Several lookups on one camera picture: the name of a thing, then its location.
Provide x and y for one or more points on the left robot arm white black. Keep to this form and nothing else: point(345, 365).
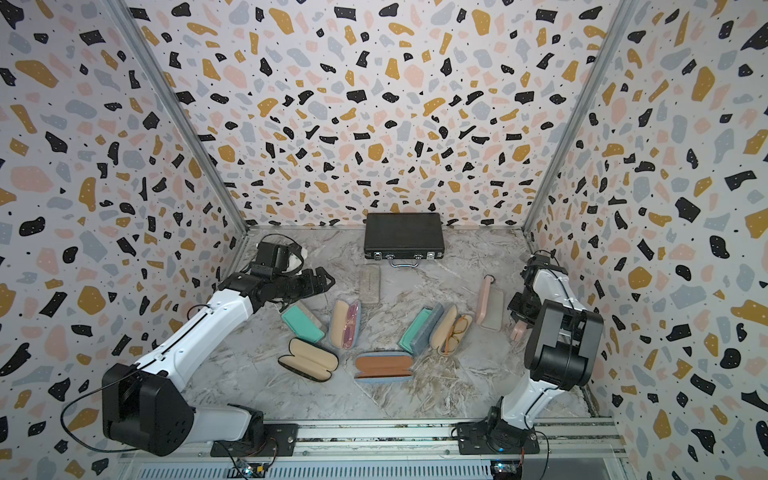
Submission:
point(142, 403)

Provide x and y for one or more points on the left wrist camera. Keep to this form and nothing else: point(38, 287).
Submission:
point(273, 259)

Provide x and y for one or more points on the aluminium front rail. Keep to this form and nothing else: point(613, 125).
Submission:
point(559, 448)

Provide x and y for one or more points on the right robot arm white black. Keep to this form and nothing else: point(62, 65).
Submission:
point(560, 353)

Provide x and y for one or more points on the grey case mint lining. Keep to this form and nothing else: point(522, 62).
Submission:
point(417, 335)

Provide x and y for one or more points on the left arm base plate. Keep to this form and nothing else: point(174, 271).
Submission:
point(266, 440)

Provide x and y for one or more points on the black case beige lining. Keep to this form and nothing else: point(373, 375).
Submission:
point(309, 361)

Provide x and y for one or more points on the closed pink glasses case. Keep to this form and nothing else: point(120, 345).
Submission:
point(519, 330)

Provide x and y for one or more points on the pink glasses case grey lining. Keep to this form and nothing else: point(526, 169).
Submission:
point(490, 306)

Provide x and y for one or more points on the mint green glasses case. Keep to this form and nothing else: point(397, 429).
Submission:
point(303, 323)

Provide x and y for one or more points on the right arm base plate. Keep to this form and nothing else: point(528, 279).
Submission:
point(481, 439)

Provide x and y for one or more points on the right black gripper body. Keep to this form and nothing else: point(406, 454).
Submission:
point(524, 307)

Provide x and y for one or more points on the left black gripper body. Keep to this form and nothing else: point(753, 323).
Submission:
point(292, 287)

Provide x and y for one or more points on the black ribbed briefcase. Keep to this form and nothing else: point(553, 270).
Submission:
point(403, 236)

